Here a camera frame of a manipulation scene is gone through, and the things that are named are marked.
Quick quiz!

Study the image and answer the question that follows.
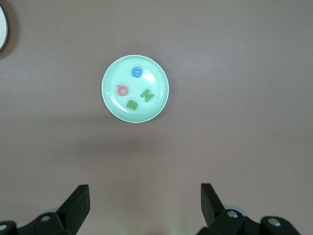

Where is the green capital letter N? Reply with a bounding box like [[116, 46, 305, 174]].
[[140, 89, 155, 103]]

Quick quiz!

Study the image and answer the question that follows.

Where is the beige plate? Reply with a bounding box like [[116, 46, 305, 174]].
[[0, 5, 8, 49]]

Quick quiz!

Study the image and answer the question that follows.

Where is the brown table cover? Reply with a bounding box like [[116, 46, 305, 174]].
[[0, 0, 313, 235]]

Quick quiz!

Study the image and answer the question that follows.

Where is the light green plate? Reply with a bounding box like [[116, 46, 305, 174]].
[[101, 54, 170, 123]]

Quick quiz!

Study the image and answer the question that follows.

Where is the red capital letter Q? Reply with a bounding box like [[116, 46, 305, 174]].
[[115, 84, 129, 96]]

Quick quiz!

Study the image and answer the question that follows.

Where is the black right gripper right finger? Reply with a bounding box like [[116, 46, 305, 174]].
[[197, 183, 300, 235]]

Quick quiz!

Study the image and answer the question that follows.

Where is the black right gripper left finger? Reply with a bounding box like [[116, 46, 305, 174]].
[[0, 184, 90, 235]]

